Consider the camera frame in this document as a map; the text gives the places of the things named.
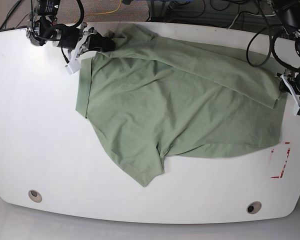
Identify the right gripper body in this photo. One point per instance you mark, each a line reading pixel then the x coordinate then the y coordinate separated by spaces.
pixel 82 44

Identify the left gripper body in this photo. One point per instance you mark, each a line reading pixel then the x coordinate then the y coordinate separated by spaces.
pixel 292 81

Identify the green polo t-shirt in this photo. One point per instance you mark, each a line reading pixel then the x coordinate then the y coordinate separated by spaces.
pixel 155 97

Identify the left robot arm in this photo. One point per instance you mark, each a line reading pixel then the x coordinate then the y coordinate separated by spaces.
pixel 288 14

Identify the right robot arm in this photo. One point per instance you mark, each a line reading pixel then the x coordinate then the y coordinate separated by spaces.
pixel 73 40

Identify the red tape rectangle marking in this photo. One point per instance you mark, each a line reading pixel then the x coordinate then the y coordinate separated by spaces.
pixel 278 160

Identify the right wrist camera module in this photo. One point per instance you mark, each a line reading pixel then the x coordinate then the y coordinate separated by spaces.
pixel 73 67

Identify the right table cable grommet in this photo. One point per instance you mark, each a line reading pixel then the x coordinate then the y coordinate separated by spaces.
pixel 254 207

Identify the table cable grommet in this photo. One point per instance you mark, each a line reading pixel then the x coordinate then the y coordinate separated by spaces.
pixel 35 196
pixel 254 207

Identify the left table cable grommet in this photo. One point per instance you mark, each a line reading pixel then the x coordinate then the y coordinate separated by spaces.
pixel 35 196

